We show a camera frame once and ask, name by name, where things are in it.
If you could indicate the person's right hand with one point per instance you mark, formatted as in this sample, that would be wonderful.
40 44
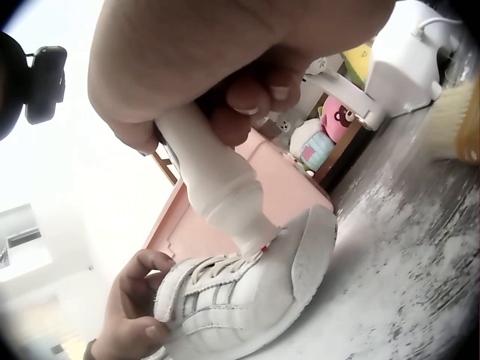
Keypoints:
195 48

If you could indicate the person's left hand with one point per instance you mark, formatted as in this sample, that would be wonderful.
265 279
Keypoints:
123 322

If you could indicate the person's left thumb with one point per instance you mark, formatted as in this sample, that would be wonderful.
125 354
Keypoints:
157 330

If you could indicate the person's right thumb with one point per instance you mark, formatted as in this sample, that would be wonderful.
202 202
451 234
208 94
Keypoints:
127 127

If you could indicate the person's left fingers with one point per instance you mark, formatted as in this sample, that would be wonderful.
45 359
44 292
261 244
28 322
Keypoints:
150 260

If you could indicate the person's right fingers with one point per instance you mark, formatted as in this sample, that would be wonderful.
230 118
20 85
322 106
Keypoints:
240 97

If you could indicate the white squeeze tube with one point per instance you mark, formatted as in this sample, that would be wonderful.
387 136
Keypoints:
210 168

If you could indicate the white child sneaker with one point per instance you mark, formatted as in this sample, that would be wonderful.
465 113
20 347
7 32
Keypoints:
232 300

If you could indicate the pink plastic tub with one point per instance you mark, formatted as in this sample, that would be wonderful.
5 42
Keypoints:
176 221

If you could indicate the black wrist band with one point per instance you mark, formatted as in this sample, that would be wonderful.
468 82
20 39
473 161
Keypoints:
91 350

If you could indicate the row of plush toys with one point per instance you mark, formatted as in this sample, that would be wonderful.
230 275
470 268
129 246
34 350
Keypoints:
313 144

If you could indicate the wooden shelf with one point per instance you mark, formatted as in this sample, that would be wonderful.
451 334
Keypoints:
339 161

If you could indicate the white shoe dryer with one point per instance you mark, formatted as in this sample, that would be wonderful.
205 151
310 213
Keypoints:
397 67

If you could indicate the scattered white powder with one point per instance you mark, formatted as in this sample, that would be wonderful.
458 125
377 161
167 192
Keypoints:
375 210

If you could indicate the wooden brush pale bristles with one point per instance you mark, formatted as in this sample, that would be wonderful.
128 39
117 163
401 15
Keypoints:
465 123

